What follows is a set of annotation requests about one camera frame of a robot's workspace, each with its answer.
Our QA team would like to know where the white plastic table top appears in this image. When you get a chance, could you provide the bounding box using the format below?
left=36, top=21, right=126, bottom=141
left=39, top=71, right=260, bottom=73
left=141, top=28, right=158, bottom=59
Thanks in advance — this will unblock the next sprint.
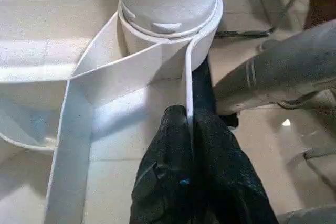
left=0, top=0, right=224, bottom=224

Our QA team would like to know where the dark left robot leg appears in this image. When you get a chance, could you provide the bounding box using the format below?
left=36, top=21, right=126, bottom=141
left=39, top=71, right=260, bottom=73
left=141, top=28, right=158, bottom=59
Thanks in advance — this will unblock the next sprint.
left=275, top=204, right=336, bottom=224

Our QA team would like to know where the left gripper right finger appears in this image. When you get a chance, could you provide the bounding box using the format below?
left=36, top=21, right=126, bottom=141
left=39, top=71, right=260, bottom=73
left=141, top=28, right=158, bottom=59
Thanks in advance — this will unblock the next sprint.
left=193, top=116, right=279, bottom=224

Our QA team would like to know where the dark right robot leg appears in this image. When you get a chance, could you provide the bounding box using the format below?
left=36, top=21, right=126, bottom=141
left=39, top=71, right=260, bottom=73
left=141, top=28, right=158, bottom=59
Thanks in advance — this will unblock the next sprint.
left=211, top=19, right=336, bottom=114

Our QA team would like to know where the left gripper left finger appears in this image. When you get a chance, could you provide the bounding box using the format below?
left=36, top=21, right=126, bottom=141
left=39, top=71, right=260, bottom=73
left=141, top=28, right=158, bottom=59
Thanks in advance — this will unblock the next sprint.
left=130, top=105, right=196, bottom=224

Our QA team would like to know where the dark robot leg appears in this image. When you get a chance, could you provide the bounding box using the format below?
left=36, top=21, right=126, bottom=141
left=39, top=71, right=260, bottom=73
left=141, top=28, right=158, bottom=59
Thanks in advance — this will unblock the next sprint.
left=275, top=204, right=336, bottom=224
left=211, top=19, right=336, bottom=114

